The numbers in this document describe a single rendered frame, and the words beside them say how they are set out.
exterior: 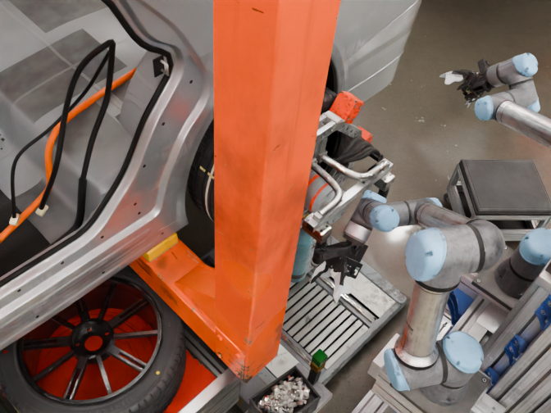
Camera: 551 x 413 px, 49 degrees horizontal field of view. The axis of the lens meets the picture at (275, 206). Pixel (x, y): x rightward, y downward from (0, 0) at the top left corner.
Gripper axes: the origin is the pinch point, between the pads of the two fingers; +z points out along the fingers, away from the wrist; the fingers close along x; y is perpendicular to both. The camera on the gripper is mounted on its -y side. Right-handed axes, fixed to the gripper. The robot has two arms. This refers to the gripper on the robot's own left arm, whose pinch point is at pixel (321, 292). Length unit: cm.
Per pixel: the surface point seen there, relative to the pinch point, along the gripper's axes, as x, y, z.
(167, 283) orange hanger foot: 43, -28, 25
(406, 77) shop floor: 180, 130, -118
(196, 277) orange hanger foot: 35.9, -22.6, 17.6
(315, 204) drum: 29.2, 3.7, -22.9
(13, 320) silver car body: 30, -74, 46
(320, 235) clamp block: 12.0, -1.2, -15.2
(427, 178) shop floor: 113, 125, -60
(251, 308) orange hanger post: -9.7, -27.4, 8.7
